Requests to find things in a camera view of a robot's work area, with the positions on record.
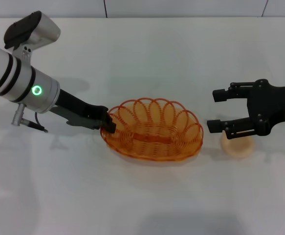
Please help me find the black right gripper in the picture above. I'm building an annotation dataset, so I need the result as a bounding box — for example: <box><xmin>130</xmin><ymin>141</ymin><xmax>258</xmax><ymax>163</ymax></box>
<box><xmin>206</xmin><ymin>78</ymin><xmax>285</xmax><ymax>141</ymax></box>

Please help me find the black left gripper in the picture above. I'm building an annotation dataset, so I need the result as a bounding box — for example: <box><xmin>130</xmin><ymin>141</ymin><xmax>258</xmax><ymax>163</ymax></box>
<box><xmin>51</xmin><ymin>88</ymin><xmax>117</xmax><ymax>134</ymax></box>

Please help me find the beige round bread bun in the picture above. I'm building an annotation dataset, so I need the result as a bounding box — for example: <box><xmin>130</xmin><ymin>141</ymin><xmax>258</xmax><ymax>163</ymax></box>
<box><xmin>219</xmin><ymin>133</ymin><xmax>257</xmax><ymax>159</ymax></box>

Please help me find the orange plastic wire basket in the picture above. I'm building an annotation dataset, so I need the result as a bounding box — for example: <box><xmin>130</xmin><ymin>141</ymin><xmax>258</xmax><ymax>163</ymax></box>
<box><xmin>100</xmin><ymin>97</ymin><xmax>204</xmax><ymax>163</ymax></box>

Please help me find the dark left arm cable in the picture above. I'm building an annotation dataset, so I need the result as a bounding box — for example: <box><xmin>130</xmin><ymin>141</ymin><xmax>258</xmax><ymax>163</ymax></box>
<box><xmin>22</xmin><ymin>112</ymin><xmax>49</xmax><ymax>133</ymax></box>

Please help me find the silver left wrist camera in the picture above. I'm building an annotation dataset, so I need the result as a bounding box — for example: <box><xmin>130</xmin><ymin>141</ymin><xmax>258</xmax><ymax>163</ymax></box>
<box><xmin>4</xmin><ymin>10</ymin><xmax>62</xmax><ymax>60</ymax></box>

